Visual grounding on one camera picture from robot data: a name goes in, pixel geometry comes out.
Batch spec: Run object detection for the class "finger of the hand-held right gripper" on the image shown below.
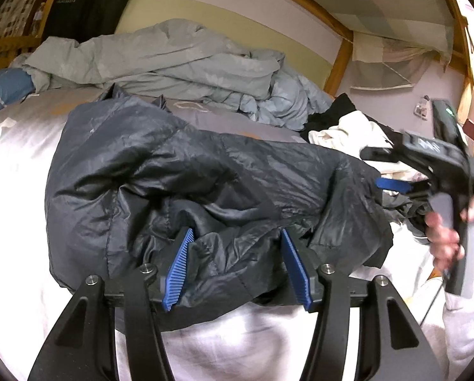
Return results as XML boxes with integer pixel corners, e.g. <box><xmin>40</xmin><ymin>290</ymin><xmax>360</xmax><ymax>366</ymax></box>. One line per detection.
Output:
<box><xmin>359</xmin><ymin>145</ymin><xmax>411</xmax><ymax>164</ymax></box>
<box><xmin>374</xmin><ymin>177</ymin><xmax>430</xmax><ymax>200</ymax></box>

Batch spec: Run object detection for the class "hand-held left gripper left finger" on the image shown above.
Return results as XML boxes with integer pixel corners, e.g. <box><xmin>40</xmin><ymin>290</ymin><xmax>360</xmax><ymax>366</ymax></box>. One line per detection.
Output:
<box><xmin>27</xmin><ymin>227</ymin><xmax>197</xmax><ymax>381</ymax></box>

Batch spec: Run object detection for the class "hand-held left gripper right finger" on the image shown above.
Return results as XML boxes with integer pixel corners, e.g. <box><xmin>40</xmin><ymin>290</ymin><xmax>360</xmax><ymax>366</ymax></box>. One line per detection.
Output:
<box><xmin>279</xmin><ymin>229</ymin><xmax>447</xmax><ymax>381</ymax></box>

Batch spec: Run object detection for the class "black puffer jacket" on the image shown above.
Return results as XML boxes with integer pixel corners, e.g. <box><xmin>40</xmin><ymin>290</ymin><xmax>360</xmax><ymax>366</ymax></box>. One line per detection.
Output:
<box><xmin>44</xmin><ymin>83</ymin><xmax>394</xmax><ymax>332</ymax></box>

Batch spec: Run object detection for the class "person's right forearm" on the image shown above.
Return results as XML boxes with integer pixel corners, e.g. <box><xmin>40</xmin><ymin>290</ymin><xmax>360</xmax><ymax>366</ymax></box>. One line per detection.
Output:
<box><xmin>422</xmin><ymin>251</ymin><xmax>474</xmax><ymax>371</ymax></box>

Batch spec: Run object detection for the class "person's right hand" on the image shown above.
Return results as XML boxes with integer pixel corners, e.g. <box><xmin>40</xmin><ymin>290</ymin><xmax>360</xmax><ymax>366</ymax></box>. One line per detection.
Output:
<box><xmin>424</xmin><ymin>196</ymin><xmax>474</xmax><ymax>272</ymax></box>

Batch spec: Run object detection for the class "dark cloth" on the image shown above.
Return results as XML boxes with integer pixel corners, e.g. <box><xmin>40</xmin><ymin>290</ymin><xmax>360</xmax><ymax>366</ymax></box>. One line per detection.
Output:
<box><xmin>382</xmin><ymin>190</ymin><xmax>434</xmax><ymax>244</ymax></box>

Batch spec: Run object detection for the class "white garment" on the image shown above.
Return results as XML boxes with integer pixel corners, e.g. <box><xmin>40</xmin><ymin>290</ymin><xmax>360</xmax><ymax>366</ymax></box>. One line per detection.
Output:
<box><xmin>308</xmin><ymin>111</ymin><xmax>424</xmax><ymax>183</ymax></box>

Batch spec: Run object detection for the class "pale hanging cloth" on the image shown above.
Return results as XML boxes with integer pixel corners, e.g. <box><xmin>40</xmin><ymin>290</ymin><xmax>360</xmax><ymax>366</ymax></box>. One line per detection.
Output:
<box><xmin>350</xmin><ymin>32</ymin><xmax>452</xmax><ymax>90</ymax></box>

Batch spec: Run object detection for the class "pastel checked cloth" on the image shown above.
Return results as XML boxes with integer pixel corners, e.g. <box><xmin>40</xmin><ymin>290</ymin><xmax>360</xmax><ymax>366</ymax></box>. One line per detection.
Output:
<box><xmin>269</xmin><ymin>0</ymin><xmax>456</xmax><ymax>54</ymax></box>

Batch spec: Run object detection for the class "pale grey-blue duvet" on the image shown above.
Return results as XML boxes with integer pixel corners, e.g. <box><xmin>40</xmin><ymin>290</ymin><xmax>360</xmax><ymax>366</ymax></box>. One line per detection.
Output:
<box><xmin>10</xmin><ymin>19</ymin><xmax>333</xmax><ymax>131</ymax></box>

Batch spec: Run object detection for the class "blue printed pillow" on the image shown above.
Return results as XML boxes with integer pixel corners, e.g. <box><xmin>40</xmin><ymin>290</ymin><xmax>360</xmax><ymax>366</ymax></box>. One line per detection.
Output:
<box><xmin>0</xmin><ymin>68</ymin><xmax>37</xmax><ymax>119</ymax></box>

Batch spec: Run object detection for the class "black hanging printed garment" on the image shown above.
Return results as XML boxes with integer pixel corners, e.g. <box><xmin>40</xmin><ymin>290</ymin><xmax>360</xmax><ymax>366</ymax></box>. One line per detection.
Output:
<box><xmin>42</xmin><ymin>0</ymin><xmax>150</xmax><ymax>44</ymax></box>

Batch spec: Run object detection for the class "small wall fixture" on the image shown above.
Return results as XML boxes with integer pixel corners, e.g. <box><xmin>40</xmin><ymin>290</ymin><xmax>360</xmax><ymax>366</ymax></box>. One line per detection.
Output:
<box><xmin>414</xmin><ymin>96</ymin><xmax>431</xmax><ymax>120</ymax></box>

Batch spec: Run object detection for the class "wooden bed frame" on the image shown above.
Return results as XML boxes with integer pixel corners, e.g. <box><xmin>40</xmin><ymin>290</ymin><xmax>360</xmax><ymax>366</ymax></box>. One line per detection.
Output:
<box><xmin>0</xmin><ymin>0</ymin><xmax>474</xmax><ymax>159</ymax></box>

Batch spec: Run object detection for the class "black cable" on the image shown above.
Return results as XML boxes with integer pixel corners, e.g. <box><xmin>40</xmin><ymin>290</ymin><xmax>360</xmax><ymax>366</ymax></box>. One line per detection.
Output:
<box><xmin>420</xmin><ymin>280</ymin><xmax>446</xmax><ymax>326</ymax></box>

